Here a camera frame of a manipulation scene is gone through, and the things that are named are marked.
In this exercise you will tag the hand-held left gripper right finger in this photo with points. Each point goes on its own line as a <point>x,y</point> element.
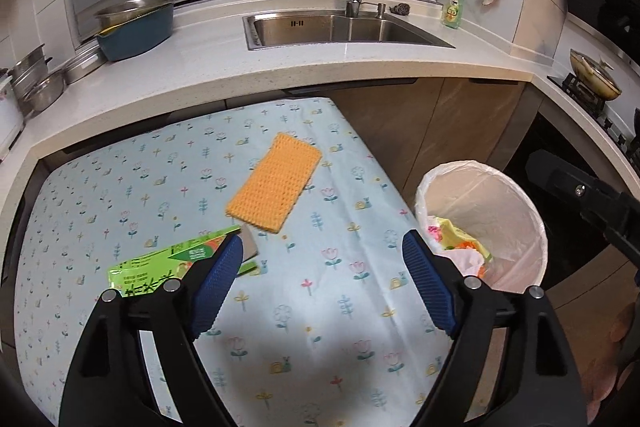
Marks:
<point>430,287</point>

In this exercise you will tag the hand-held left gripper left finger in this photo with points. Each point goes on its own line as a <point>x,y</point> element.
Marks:
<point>215,287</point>

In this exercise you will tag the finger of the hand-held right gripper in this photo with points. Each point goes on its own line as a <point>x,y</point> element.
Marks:
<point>565,182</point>

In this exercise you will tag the trash bin with white bag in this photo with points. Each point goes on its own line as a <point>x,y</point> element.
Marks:
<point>520,227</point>

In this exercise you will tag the green cardboard box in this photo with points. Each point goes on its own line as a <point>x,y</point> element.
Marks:
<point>150,269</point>

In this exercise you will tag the gas stove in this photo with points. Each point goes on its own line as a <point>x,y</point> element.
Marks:
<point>612,122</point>

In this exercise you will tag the frying pan with lid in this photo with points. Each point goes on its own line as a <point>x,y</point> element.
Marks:
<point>597,77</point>

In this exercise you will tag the small orange foam net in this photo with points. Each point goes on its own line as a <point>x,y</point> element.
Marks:
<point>272,184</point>

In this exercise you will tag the wooden base cabinet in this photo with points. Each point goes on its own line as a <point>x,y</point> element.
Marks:
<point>450,127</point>

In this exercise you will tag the green dish soap bottle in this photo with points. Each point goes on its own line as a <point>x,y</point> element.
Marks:
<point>453,9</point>

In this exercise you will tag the dark scrub ball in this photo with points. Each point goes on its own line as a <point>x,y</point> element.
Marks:
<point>401,9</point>

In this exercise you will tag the speckled white kitchen counter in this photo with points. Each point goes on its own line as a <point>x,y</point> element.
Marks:
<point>350,62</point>

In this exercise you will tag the sink soap dispenser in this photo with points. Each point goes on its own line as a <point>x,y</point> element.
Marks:
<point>381,10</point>

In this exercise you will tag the flat steel pan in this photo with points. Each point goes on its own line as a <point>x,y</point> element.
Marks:
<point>82,64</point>

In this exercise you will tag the blue basin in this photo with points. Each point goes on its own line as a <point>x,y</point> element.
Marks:
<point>137,37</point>

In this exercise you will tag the steel sink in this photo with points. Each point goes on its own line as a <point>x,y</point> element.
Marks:
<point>350,32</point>

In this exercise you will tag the white rice cooker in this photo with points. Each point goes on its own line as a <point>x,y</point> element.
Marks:
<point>9,122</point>

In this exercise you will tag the steel pot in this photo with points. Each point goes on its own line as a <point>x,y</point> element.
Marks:
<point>30,64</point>

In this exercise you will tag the steel basin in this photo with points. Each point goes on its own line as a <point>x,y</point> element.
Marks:
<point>132,7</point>

